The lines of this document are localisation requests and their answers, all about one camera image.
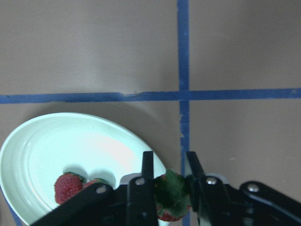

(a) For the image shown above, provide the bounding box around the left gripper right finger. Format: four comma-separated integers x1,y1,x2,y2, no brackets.
185,151,205,180

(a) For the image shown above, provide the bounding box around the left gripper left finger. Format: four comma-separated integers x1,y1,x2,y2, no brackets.
141,151,154,181

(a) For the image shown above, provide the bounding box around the red strawberry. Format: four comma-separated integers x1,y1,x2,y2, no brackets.
54,172,86,205
83,178,109,189
154,169,191,222

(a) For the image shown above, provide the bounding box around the light green plate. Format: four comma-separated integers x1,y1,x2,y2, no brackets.
0,113,151,225

